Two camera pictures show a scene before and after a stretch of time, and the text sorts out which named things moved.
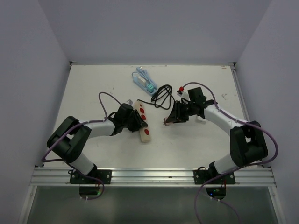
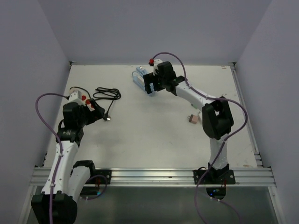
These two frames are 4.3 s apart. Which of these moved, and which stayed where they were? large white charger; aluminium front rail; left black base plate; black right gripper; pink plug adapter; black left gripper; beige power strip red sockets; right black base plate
Moved: black right gripper; black left gripper; beige power strip red sockets; pink plug adapter
Stayed: aluminium front rail; right black base plate; left black base plate; large white charger
